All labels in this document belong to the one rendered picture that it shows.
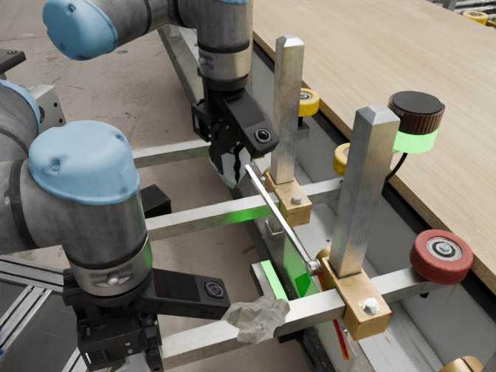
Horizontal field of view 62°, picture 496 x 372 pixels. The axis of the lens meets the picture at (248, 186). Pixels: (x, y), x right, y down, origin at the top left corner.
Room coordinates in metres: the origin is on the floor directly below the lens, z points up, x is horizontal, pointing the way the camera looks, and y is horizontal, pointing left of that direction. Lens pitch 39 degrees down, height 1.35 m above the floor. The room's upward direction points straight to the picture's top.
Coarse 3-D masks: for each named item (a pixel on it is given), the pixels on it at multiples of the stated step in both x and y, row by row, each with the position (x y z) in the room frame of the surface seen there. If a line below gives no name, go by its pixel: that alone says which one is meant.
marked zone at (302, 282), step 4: (300, 276) 0.47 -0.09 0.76; (304, 276) 0.46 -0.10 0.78; (308, 276) 0.44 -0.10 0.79; (296, 280) 0.48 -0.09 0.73; (300, 280) 0.47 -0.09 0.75; (304, 280) 0.45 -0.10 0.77; (308, 280) 0.44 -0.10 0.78; (296, 284) 0.48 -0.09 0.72; (300, 284) 0.46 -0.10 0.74; (304, 284) 0.45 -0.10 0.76; (308, 284) 0.44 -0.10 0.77; (300, 288) 0.46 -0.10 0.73; (304, 288) 0.45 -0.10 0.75; (300, 292) 0.46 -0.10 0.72; (304, 292) 0.45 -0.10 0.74; (300, 296) 0.46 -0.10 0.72
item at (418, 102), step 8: (400, 96) 0.43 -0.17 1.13; (408, 96) 0.43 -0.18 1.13; (416, 96) 0.43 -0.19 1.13; (424, 96) 0.43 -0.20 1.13; (432, 96) 0.43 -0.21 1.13; (400, 104) 0.41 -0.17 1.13; (408, 104) 0.41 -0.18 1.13; (416, 104) 0.41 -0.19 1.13; (424, 104) 0.41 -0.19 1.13; (432, 104) 0.41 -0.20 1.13; (440, 104) 0.41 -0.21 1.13; (416, 112) 0.39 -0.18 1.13; (424, 112) 0.39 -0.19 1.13; (432, 112) 0.39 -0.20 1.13; (392, 152) 0.39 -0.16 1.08; (400, 160) 0.41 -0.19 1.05; (392, 176) 0.41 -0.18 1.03; (384, 184) 0.41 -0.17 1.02
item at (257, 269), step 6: (252, 264) 0.54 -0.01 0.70; (258, 264) 0.54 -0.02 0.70; (258, 270) 0.53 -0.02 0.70; (258, 276) 0.51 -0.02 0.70; (264, 276) 0.51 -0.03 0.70; (264, 282) 0.50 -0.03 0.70; (264, 288) 0.49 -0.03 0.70; (270, 288) 0.49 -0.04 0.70; (264, 294) 0.47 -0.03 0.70; (270, 294) 0.47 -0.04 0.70
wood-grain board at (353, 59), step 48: (288, 0) 1.69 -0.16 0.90; (336, 0) 1.69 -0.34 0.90; (384, 0) 1.69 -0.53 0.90; (336, 48) 1.19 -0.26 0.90; (384, 48) 1.19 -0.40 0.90; (432, 48) 1.19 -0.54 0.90; (480, 48) 1.19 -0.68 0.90; (336, 96) 0.89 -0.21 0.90; (384, 96) 0.89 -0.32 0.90; (480, 96) 0.89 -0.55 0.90; (480, 144) 0.68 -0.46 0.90; (432, 192) 0.53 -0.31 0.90; (480, 192) 0.53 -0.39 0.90; (480, 240) 0.42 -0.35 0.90
